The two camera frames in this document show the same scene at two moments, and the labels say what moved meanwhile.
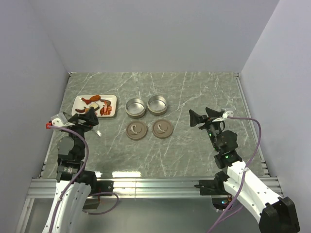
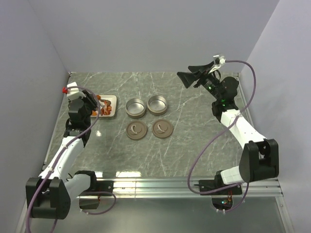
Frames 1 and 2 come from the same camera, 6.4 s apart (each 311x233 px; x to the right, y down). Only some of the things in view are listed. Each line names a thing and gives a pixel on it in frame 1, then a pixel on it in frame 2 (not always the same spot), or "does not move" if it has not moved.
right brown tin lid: (162, 128) does not move
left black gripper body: (82, 127) to (88, 101)
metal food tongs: (98, 133) to (101, 100)
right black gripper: (196, 119) to (189, 78)
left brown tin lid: (136, 130) does not move
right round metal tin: (157, 105) does not move
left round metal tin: (135, 108) does not move
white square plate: (105, 105) does not move
